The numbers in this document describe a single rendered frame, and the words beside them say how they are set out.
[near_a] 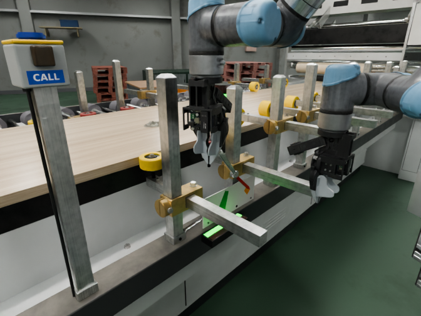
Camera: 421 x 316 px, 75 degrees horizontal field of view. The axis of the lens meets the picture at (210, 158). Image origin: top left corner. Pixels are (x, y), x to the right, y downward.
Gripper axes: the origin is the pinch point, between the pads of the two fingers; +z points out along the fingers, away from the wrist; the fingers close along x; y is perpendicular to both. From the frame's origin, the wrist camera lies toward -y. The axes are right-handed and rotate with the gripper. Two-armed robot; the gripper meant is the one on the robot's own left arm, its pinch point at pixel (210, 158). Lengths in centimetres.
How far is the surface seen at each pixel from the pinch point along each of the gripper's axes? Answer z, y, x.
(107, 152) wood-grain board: 5.3, -3.6, -38.4
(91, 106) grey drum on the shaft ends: 11, -87, -134
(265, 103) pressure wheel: -2, -76, -5
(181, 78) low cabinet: 47, -724, -427
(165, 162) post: 1.3, 4.8, -10.5
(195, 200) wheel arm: 12.0, 2.1, -3.4
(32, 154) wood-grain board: 5, 8, -59
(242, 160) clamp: 8.4, -22.6, 1.6
